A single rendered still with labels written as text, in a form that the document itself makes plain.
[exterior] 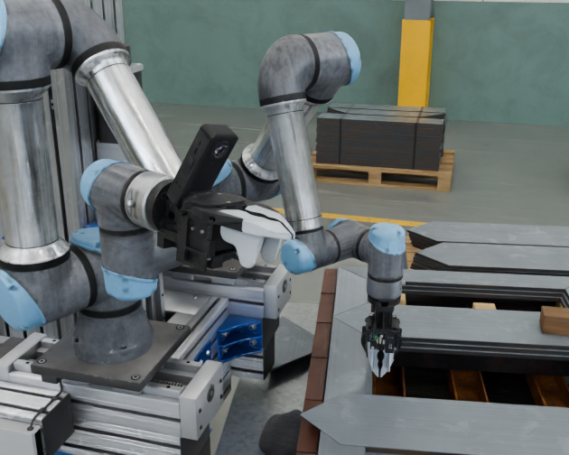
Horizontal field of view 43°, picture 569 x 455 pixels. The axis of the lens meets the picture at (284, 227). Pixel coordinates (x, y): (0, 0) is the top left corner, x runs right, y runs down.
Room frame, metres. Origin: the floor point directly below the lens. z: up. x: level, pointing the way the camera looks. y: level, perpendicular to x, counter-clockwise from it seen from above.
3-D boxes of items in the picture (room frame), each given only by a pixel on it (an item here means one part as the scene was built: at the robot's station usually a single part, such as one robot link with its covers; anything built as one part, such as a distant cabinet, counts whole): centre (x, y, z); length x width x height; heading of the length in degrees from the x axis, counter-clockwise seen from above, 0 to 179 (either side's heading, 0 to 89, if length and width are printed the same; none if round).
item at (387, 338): (1.40, -0.21, 1.00); 0.09 x 0.08 x 0.12; 173
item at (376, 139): (5.99, -0.83, 0.26); 1.20 x 0.80 x 0.53; 75
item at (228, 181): (1.70, 0.18, 1.20); 0.13 x 0.12 x 0.14; 128
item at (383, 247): (1.41, -0.21, 1.16); 0.09 x 0.08 x 0.11; 38
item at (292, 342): (1.82, -0.03, 0.70); 0.39 x 0.12 x 0.04; 173
